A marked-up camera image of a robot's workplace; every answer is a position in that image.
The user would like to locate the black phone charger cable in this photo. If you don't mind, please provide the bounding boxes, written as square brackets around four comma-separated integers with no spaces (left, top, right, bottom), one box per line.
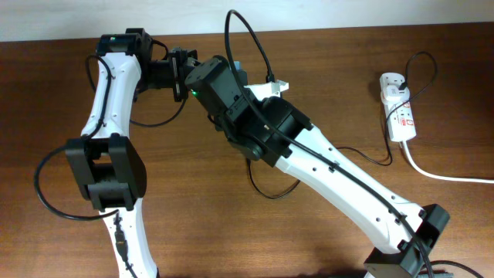
[246,51,438,201]

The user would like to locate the blue screen smartphone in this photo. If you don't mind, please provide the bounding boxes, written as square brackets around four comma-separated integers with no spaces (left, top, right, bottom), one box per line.
[234,61,248,86]

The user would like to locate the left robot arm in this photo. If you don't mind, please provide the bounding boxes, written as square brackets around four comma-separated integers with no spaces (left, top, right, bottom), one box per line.
[66,28,199,277]

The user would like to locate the white charger adapter plug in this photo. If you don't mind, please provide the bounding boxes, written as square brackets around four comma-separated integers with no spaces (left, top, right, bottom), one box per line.
[381,84,410,105]

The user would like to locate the white power strip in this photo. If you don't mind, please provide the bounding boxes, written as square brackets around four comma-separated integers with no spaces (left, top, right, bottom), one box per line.
[379,73,416,142]

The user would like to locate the white power strip cord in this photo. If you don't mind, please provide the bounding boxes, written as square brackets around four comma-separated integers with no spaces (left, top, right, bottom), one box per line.
[399,140,494,185]

